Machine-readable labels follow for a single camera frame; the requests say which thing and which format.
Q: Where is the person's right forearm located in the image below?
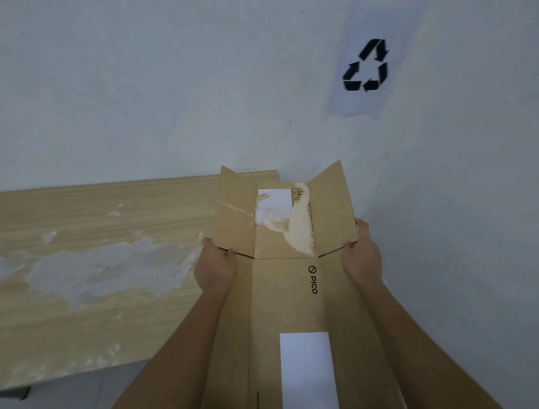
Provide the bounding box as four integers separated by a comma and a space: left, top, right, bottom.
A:
356, 280, 504, 409

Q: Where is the person's left hand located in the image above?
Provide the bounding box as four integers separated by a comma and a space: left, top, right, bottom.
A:
194, 238, 237, 298

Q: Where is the brown cardboard box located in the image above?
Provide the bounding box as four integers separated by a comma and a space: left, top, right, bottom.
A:
197, 160, 407, 409

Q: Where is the person's left forearm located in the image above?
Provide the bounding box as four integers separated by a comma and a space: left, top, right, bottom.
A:
112, 288, 228, 409

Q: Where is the person's right hand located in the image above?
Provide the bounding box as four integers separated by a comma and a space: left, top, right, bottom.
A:
340, 218, 385, 287

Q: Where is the white paper sign recycling symbol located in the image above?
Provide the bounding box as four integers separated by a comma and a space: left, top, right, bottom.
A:
325, 0, 426, 119

